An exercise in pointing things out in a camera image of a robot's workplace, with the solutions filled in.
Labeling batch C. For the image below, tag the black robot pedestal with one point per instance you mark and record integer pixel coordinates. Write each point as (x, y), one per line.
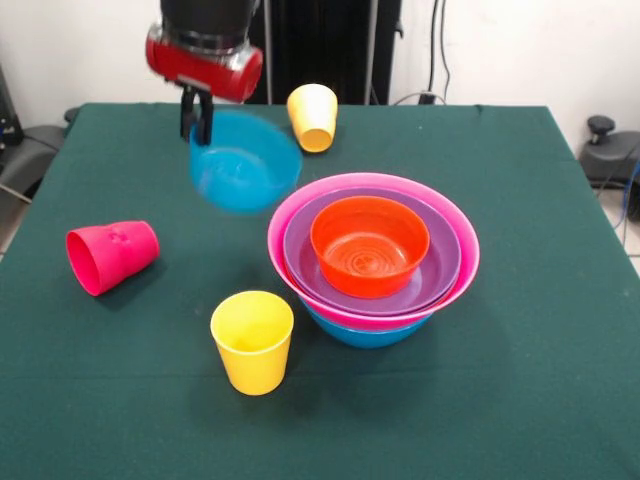
(325, 50)

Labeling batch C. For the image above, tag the yellow plastic cup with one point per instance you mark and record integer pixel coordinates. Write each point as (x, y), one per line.
(316, 141)
(312, 107)
(252, 357)

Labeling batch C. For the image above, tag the black equipment base with knob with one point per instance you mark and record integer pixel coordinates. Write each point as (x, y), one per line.
(612, 155)

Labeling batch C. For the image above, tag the black round knob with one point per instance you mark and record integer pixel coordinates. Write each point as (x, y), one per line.
(71, 115)

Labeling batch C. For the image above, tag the small blue plastic bowl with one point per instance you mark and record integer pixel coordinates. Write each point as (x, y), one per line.
(245, 170)

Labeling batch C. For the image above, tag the pink plastic bowl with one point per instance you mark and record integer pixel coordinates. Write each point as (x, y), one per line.
(472, 250)

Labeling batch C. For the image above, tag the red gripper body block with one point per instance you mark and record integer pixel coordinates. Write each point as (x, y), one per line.
(205, 72)

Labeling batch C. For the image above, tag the red plastic cup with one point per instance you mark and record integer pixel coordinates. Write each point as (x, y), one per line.
(115, 252)

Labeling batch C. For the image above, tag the dark green tablecloth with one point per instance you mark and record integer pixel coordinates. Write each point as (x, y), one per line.
(350, 435)

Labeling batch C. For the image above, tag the large blue plastic bowl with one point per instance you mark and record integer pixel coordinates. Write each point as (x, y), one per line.
(367, 337)

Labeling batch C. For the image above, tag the purple plastic bowl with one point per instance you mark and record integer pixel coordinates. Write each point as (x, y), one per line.
(440, 265)
(380, 316)

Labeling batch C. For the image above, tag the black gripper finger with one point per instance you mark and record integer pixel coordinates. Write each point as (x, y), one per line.
(204, 122)
(186, 115)

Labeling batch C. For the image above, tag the black padded equipment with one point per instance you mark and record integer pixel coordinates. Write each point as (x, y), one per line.
(35, 150)

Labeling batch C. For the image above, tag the small orange plastic bowl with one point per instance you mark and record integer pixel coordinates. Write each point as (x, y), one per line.
(370, 255)

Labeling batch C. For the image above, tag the dark device box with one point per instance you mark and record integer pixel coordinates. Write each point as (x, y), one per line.
(7, 125)

